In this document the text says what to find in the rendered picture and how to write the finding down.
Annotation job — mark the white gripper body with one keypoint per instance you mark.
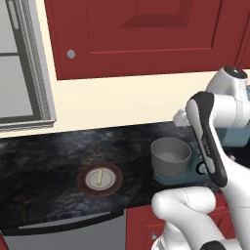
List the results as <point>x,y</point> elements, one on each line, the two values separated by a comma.
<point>181,119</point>

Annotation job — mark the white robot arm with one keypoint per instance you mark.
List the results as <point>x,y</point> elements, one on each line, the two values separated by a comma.
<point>234,182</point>

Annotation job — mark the grey mixer bowl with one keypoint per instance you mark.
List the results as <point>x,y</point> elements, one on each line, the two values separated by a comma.
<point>170,158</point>

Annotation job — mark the yellow butter stick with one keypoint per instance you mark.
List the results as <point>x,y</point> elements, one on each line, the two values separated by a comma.
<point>99,177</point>

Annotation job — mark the white round plate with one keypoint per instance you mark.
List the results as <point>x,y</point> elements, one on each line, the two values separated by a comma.
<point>109,179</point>

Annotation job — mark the red base cupboard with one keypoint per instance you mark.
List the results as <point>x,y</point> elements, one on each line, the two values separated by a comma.
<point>140,228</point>

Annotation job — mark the brown round plate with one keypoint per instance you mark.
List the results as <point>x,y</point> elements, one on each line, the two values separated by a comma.
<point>81,184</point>

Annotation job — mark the grey round cupboard knob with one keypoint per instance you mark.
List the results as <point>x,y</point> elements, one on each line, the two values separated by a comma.
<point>71,54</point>

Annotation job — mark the grey dishwasher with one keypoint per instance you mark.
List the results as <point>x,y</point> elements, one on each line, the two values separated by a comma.
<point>65,236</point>

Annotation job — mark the grey framed window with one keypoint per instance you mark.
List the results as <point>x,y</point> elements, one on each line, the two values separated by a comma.
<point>19,81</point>

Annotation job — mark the red wall cupboard door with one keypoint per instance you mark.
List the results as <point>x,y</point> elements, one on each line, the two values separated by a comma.
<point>146,62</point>
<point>245,49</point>

